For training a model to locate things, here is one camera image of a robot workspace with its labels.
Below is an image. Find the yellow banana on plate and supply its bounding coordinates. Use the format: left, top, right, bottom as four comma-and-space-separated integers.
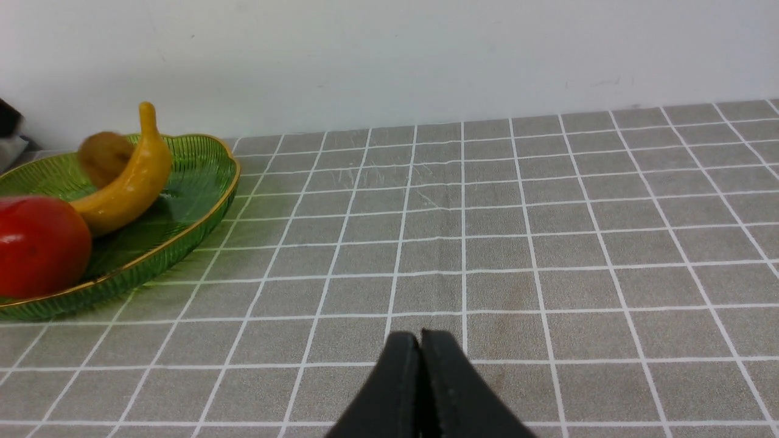
71, 102, 172, 237

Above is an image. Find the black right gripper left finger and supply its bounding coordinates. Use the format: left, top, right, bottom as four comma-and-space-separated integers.
327, 331, 421, 437

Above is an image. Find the green glass plate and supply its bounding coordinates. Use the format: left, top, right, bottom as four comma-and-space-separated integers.
1, 135, 241, 321

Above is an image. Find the brown kiwi fruit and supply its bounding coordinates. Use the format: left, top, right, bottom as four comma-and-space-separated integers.
76, 132, 134, 189

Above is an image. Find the red tomato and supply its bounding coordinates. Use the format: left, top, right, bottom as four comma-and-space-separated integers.
1, 196, 93, 299

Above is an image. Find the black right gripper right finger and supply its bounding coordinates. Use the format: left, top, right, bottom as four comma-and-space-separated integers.
420, 329, 536, 437

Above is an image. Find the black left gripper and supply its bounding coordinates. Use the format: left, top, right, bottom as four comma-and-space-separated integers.
1, 99, 37, 173

